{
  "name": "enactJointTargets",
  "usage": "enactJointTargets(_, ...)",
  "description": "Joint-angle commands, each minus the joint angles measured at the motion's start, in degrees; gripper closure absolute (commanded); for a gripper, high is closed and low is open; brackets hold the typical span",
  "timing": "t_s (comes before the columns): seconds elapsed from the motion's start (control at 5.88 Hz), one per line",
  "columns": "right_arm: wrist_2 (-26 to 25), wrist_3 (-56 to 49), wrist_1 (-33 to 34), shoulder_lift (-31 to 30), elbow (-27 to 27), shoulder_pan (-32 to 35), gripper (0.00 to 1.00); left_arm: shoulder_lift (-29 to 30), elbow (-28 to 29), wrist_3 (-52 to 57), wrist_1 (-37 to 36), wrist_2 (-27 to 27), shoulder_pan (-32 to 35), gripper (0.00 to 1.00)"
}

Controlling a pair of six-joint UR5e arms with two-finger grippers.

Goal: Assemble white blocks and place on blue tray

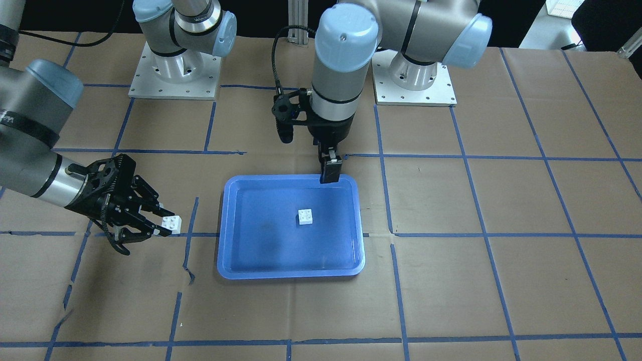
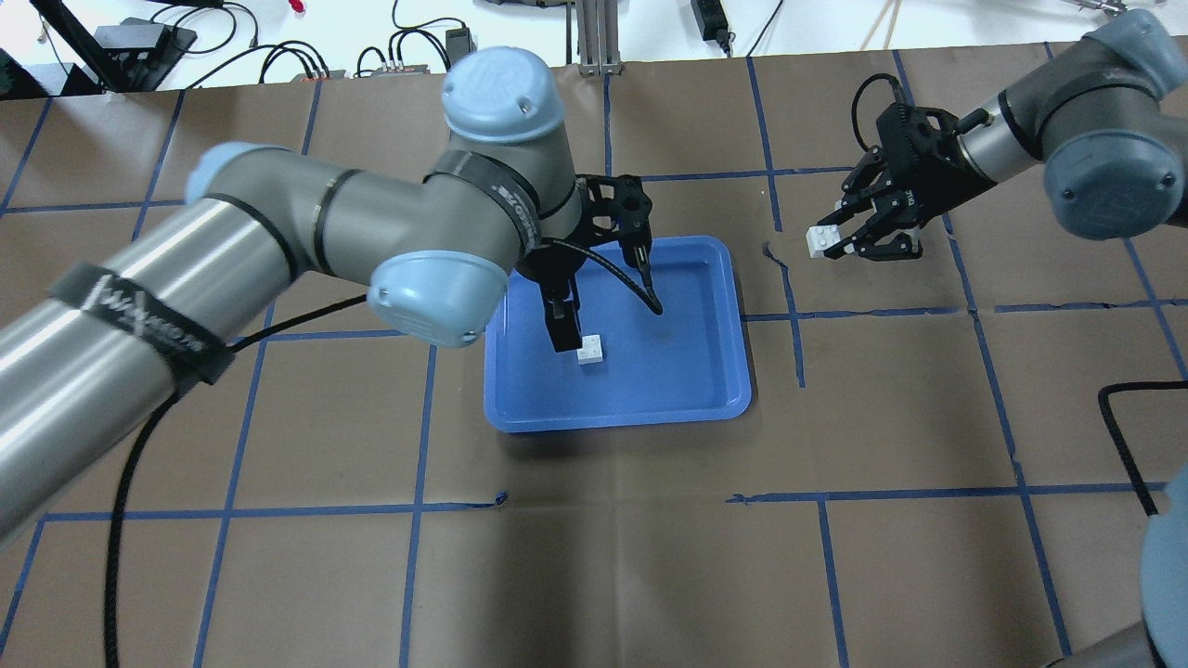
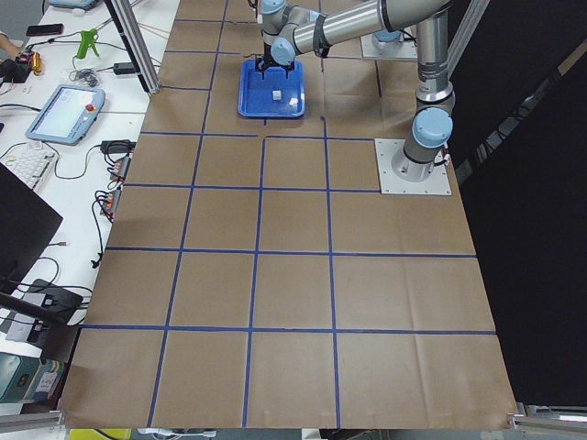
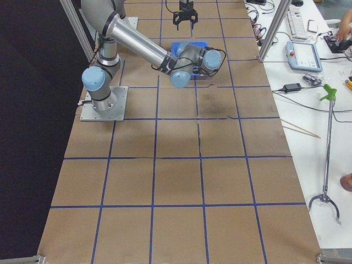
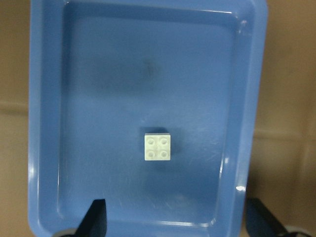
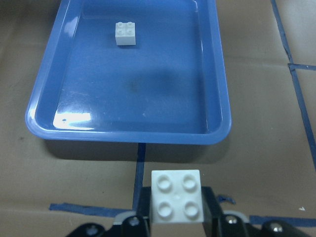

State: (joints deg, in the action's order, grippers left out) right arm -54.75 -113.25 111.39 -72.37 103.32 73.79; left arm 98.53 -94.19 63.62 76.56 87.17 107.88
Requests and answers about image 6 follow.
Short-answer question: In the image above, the blue plastic tray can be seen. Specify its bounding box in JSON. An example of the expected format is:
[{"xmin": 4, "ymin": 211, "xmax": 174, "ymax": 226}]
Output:
[{"xmin": 25, "ymin": 0, "xmax": 232, "ymax": 145}]

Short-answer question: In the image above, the white block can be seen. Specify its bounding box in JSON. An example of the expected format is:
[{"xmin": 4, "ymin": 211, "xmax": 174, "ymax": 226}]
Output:
[
  {"xmin": 115, "ymin": 22, "xmax": 136, "ymax": 46},
  {"xmin": 151, "ymin": 169, "xmax": 204, "ymax": 224}
]

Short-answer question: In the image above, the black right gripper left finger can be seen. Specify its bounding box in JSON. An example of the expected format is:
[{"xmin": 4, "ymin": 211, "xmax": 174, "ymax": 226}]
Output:
[{"xmin": 68, "ymin": 187, "xmax": 151, "ymax": 237}]

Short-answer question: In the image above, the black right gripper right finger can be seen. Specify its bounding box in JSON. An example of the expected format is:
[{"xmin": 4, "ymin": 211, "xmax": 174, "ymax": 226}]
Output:
[{"xmin": 201, "ymin": 186, "xmax": 308, "ymax": 237}]

